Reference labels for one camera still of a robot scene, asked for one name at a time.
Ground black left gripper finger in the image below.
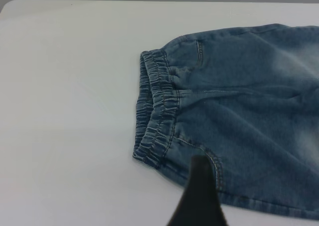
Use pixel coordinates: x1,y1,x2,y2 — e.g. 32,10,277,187
165,155,226,226

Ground blue denim pants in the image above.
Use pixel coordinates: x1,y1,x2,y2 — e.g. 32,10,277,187
132,23,319,226

